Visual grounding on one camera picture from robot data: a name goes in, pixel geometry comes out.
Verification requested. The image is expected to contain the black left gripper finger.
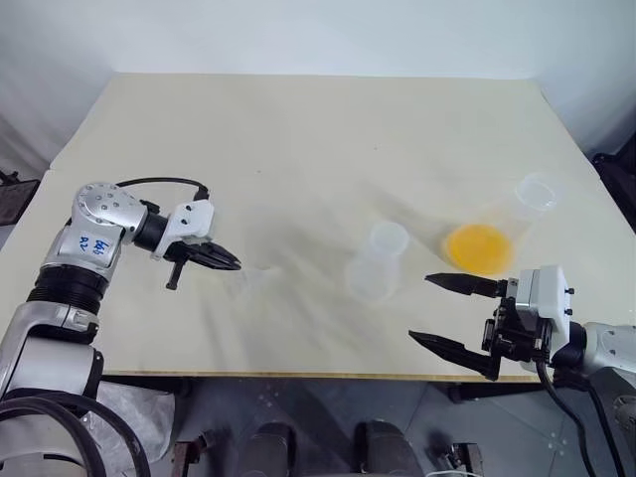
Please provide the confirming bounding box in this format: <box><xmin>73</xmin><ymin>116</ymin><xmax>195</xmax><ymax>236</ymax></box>
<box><xmin>191</xmin><ymin>241</ymin><xmax>242</xmax><ymax>263</ymax></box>
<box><xmin>167</xmin><ymin>257</ymin><xmax>243</xmax><ymax>290</ymax></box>

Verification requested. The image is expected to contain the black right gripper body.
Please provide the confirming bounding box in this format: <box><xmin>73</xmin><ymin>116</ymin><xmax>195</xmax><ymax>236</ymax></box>
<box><xmin>480</xmin><ymin>277</ymin><xmax>556</xmax><ymax>367</ymax></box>

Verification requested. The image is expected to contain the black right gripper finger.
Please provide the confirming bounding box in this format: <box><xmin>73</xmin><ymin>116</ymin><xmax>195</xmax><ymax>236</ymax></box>
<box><xmin>424</xmin><ymin>271</ymin><xmax>501</xmax><ymax>298</ymax></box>
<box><xmin>407</xmin><ymin>330</ymin><xmax>501</xmax><ymax>383</ymax></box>

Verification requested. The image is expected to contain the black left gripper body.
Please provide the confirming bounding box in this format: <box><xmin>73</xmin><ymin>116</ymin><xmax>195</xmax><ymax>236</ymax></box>
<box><xmin>162</xmin><ymin>237</ymin><xmax>213</xmax><ymax>264</ymax></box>

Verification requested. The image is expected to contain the orange liquid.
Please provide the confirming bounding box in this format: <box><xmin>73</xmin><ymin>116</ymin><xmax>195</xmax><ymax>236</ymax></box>
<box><xmin>445</xmin><ymin>223</ymin><xmax>516</xmax><ymax>275</ymax></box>

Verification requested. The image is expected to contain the clear plastic pouring cup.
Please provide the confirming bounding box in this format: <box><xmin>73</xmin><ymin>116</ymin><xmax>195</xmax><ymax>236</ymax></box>
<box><xmin>439</xmin><ymin>171</ymin><xmax>562</xmax><ymax>277</ymax></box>

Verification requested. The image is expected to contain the clear plastic bottle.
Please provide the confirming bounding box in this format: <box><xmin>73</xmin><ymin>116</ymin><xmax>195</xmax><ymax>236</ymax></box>
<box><xmin>345</xmin><ymin>222</ymin><xmax>411</xmax><ymax>304</ymax></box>

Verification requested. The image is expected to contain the dark rounded shape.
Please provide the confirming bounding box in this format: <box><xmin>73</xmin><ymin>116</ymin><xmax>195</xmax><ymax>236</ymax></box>
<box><xmin>246</xmin><ymin>420</ymin><xmax>299</xmax><ymax>477</ymax></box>
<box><xmin>353</xmin><ymin>418</ymin><xmax>424</xmax><ymax>477</ymax></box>

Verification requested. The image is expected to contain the clear plastic bag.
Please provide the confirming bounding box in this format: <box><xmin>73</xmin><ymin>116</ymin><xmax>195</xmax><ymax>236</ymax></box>
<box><xmin>81</xmin><ymin>381</ymin><xmax>176</xmax><ymax>466</ymax></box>

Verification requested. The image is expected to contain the black mesh equipment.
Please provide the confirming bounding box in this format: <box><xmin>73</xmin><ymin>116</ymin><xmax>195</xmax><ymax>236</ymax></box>
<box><xmin>0</xmin><ymin>171</ymin><xmax>41</xmax><ymax>228</ymax></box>

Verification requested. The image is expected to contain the black bag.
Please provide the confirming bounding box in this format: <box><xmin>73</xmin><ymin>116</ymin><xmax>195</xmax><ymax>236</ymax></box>
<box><xmin>590</xmin><ymin>133</ymin><xmax>636</xmax><ymax>239</ymax></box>

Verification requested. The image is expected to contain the silver robot torso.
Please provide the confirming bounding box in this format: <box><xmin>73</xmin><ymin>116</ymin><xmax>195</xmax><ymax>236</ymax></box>
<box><xmin>0</xmin><ymin>421</ymin><xmax>88</xmax><ymax>477</ymax></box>

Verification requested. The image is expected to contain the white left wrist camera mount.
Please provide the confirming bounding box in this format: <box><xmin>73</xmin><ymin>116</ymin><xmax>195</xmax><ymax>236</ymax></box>
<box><xmin>150</xmin><ymin>198</ymin><xmax>216</xmax><ymax>260</ymax></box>

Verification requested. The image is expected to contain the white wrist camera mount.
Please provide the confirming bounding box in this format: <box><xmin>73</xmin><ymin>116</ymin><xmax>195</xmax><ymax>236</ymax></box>
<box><xmin>514</xmin><ymin>264</ymin><xmax>575</xmax><ymax>374</ymax></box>
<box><xmin>150</xmin><ymin>198</ymin><xmax>216</xmax><ymax>260</ymax></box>

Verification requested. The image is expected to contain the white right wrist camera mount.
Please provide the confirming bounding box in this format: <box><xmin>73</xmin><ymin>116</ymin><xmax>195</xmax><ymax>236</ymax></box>
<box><xmin>514</xmin><ymin>264</ymin><xmax>575</xmax><ymax>374</ymax></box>

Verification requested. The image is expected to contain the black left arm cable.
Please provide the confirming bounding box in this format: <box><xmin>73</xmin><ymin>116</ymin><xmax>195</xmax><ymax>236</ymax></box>
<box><xmin>116</xmin><ymin>175</ymin><xmax>211</xmax><ymax>203</ymax></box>

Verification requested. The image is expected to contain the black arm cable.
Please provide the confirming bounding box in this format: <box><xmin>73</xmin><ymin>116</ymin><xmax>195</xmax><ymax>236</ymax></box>
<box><xmin>116</xmin><ymin>175</ymin><xmax>211</xmax><ymax>203</ymax></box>
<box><xmin>534</xmin><ymin>358</ymin><xmax>597</xmax><ymax>477</ymax></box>

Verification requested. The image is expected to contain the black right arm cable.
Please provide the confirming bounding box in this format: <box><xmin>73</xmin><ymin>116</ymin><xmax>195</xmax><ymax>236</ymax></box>
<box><xmin>534</xmin><ymin>358</ymin><xmax>597</xmax><ymax>477</ymax></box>

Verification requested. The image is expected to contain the thick black torso hose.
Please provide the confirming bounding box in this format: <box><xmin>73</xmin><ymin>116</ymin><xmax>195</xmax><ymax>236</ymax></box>
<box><xmin>0</xmin><ymin>404</ymin><xmax>103</xmax><ymax>477</ymax></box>
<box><xmin>0</xmin><ymin>390</ymin><xmax>153</xmax><ymax>477</ymax></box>

